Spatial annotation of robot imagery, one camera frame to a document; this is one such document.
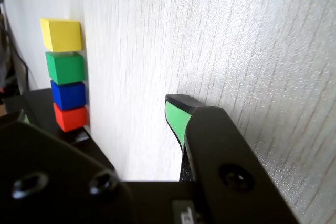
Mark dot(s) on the yellow wooden cube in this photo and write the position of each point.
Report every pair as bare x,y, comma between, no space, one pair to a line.
61,35

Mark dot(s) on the blue wooden cube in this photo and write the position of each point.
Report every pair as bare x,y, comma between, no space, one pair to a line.
69,95

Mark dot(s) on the red wooden cube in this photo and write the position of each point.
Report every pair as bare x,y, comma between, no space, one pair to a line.
71,117

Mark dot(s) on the black box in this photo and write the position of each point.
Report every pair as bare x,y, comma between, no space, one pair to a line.
42,108

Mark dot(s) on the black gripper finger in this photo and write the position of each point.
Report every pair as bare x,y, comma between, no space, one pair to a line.
218,142
52,182

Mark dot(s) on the green wooden cube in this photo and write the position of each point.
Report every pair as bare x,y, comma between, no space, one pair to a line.
65,68

